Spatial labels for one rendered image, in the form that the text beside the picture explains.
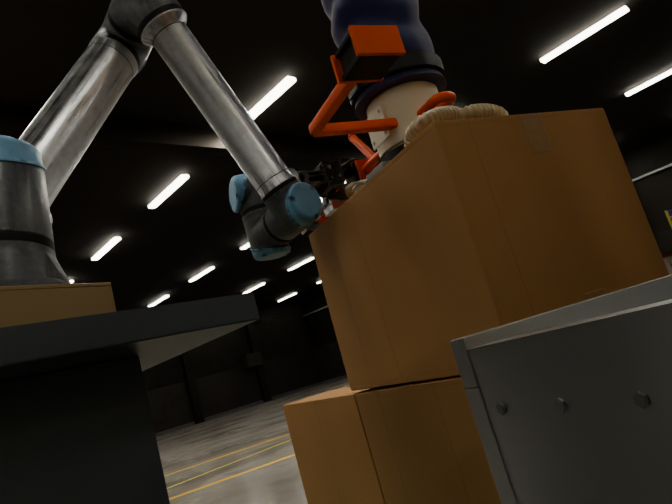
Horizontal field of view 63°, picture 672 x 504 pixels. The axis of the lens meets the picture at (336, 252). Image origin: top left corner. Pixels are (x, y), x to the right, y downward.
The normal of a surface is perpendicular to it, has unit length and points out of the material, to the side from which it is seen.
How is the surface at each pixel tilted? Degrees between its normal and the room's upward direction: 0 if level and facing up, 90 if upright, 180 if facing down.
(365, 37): 91
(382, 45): 91
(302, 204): 91
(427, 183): 90
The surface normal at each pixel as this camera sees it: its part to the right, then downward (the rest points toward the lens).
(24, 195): 0.82, -0.36
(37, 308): 0.65, -0.33
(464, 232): -0.89, 0.17
